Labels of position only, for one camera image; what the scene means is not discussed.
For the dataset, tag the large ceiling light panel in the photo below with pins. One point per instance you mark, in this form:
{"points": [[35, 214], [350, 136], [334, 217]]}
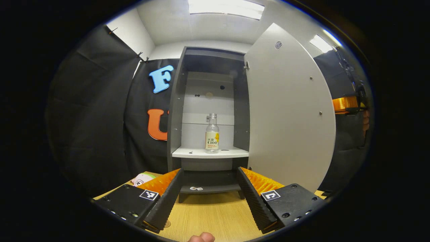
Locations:
{"points": [[225, 8]]}

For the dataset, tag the dark grey cabinet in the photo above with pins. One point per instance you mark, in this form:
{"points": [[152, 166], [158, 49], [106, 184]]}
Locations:
{"points": [[174, 117]]}

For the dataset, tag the light grey cabinet door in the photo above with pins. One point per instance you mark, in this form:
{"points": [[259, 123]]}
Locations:
{"points": [[289, 117]]}

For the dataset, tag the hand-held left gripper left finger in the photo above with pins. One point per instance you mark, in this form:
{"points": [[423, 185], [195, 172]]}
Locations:
{"points": [[168, 201]]}

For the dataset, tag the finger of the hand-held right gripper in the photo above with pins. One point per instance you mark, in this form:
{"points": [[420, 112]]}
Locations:
{"points": [[344, 104]]}

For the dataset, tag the black backdrop cloth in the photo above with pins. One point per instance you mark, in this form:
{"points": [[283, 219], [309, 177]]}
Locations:
{"points": [[94, 117]]}

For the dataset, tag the round brown coaster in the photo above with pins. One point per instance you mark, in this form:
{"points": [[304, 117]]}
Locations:
{"points": [[167, 224]]}

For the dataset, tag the small ceiling light panel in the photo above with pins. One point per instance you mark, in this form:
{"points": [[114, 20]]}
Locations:
{"points": [[320, 43]]}

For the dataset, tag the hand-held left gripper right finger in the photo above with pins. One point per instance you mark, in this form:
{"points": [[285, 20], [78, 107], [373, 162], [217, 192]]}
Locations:
{"points": [[255, 201]]}

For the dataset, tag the pink plush toy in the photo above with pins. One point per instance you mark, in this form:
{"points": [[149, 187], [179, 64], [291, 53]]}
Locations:
{"points": [[142, 179]]}

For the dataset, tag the clear plastic bottle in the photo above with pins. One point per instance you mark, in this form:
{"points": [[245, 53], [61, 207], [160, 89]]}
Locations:
{"points": [[212, 141]]}

